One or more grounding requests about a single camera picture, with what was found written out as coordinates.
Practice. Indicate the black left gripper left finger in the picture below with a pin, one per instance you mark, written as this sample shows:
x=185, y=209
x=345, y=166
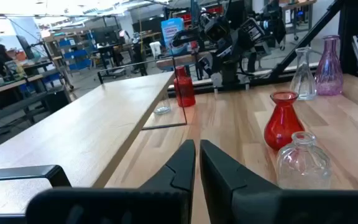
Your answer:
x=166, y=205

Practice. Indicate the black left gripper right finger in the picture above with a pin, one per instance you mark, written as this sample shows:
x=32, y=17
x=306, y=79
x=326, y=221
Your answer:
x=244, y=205

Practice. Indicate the red tall ribbed bottle vase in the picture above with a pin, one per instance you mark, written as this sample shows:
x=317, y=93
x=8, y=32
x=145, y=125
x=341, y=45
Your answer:
x=185, y=90

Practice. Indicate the clear squat round vase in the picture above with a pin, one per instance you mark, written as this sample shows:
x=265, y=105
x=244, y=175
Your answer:
x=303, y=165

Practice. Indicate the red flared-neck vase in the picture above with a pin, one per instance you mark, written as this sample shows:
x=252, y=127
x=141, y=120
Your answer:
x=283, y=124

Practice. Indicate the clear tall flared vase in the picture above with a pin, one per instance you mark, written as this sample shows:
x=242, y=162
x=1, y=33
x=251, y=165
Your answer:
x=303, y=81

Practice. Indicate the purple long-neck textured vase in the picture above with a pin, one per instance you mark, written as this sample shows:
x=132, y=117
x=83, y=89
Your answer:
x=328, y=74

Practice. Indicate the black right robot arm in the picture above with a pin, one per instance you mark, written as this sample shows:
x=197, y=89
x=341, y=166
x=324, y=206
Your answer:
x=228, y=74

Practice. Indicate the blue printed box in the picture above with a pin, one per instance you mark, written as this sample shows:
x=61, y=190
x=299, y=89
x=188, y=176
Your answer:
x=172, y=32

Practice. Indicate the white chair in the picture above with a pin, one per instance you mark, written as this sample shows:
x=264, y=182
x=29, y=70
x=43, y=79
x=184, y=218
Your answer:
x=155, y=48

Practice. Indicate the blue bin rack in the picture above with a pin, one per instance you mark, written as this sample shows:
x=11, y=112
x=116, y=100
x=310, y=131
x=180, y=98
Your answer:
x=75, y=54

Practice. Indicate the wheeled cart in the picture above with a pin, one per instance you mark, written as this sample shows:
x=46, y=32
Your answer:
x=297, y=14

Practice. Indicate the wooden workbench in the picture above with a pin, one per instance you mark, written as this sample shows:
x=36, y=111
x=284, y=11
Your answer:
x=17, y=83

